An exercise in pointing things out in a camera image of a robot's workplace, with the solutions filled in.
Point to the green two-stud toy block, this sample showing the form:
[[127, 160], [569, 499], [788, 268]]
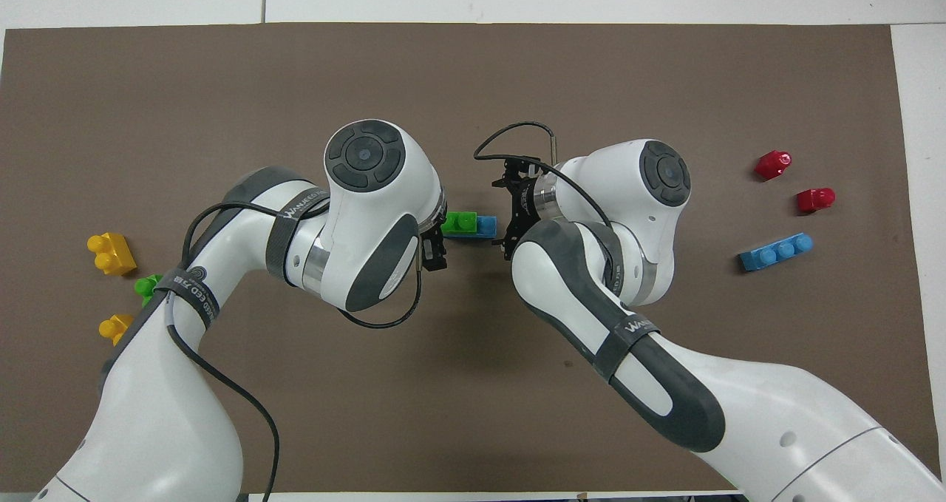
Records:
[[460, 225], [146, 289]]

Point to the yellow two-stud toy block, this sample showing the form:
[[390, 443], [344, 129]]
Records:
[[117, 328], [112, 254]]

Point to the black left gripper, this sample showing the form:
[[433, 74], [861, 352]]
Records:
[[434, 230]]

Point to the red one-stud toy block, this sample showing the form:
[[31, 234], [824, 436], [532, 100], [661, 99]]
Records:
[[814, 200], [771, 165]]

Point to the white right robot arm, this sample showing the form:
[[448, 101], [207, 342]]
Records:
[[650, 214]]

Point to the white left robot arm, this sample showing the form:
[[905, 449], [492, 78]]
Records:
[[369, 206]]

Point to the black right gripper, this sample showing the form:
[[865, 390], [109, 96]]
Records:
[[528, 202]]

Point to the blue three-stud toy block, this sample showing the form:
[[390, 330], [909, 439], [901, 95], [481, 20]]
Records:
[[488, 227], [776, 253]]

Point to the brown table mat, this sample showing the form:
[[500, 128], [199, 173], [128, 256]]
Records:
[[473, 80]]

